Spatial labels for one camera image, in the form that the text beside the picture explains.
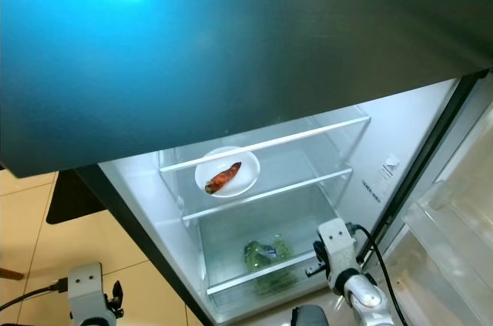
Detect clear crisper drawer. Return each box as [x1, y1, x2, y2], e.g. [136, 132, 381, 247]
[193, 187, 355, 323]

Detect glass fridge shelf white rail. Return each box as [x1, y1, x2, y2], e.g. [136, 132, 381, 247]
[181, 170, 347, 224]
[158, 116, 371, 188]

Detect orange carrot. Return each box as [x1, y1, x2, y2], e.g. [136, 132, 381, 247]
[205, 161, 243, 194]

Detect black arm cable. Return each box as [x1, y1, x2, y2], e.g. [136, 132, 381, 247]
[0, 278, 70, 313]
[350, 222, 411, 326]

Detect clear fridge door bin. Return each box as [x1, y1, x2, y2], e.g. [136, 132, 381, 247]
[404, 164, 493, 281]

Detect white label sticker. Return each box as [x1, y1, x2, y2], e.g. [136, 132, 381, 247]
[361, 154, 401, 205]

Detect black floor mat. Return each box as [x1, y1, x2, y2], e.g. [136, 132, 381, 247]
[46, 168, 109, 225]

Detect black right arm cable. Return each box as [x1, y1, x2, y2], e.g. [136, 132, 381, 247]
[350, 222, 411, 326]

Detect grey freezer door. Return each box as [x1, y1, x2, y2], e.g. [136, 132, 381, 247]
[0, 0, 493, 180]

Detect white round plate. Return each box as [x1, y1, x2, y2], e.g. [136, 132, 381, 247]
[194, 146, 260, 199]

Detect bagged green vegetables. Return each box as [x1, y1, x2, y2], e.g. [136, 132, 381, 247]
[243, 236, 295, 296]

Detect dark grey robot leg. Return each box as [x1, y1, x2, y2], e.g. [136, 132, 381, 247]
[290, 305, 330, 326]

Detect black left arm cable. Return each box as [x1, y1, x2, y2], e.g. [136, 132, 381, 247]
[0, 278, 70, 313]

